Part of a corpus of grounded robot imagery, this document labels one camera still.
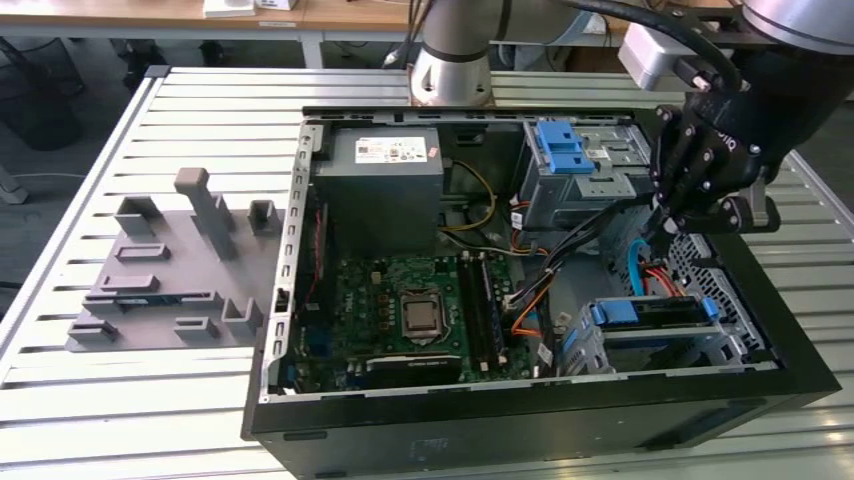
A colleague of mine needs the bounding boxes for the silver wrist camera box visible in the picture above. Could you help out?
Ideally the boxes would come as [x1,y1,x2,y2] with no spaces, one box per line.
[618,23,712,92]

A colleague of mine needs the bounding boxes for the blue data wire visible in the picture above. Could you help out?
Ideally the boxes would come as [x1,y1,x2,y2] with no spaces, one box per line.
[627,237,655,298]

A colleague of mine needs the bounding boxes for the orange wires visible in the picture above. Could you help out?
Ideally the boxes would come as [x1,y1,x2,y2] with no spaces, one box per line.
[509,303,544,344]

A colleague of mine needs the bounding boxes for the green motherboard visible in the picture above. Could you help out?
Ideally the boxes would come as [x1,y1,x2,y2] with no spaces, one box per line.
[329,252,543,389]

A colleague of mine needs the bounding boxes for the blue drive latch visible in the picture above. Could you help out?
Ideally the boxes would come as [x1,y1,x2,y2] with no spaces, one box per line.
[535,120,596,176]

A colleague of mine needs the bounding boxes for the black graphics card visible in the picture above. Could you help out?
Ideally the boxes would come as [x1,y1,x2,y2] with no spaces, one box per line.
[363,352,465,389]

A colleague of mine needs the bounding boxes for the silver CPU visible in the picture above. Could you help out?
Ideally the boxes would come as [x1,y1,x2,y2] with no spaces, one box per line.
[404,301,439,334]

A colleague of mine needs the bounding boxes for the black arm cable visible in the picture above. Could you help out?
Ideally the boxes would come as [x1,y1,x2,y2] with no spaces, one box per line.
[558,0,747,94]

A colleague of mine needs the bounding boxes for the yellow wire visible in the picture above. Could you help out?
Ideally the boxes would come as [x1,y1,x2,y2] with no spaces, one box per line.
[436,158,500,234]

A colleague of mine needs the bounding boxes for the metal optical drive cage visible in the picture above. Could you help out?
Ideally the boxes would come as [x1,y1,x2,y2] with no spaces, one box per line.
[517,119,662,232]

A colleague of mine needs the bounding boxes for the black PC case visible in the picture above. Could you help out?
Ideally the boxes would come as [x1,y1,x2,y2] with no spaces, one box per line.
[239,104,843,480]

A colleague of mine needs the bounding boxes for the black wire bundle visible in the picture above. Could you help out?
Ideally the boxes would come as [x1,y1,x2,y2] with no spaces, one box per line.
[511,192,659,314]

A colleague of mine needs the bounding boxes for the wooden desk white frame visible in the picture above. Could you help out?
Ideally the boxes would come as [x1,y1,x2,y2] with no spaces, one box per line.
[0,0,642,74]

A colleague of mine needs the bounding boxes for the hard disk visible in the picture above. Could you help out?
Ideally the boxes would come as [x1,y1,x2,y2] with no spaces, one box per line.
[590,294,720,332]

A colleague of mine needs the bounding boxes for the metal disk bay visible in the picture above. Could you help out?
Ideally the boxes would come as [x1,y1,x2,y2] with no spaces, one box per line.
[559,294,762,376]

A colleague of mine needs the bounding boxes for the grey parts rack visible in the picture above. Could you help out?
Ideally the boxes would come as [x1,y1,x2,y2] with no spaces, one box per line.
[65,167,288,354]

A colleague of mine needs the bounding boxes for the white stand foot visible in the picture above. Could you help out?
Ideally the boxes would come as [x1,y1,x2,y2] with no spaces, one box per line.
[0,163,32,205]

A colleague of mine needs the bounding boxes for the CPU socket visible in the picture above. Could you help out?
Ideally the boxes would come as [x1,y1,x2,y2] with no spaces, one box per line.
[396,286,451,347]

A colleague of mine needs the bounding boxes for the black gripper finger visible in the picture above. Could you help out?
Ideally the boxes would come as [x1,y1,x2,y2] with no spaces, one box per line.
[650,104,716,252]
[666,196,783,236]

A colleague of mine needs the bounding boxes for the grey power supply unit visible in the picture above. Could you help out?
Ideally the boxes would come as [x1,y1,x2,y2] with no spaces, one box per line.
[312,126,447,259]

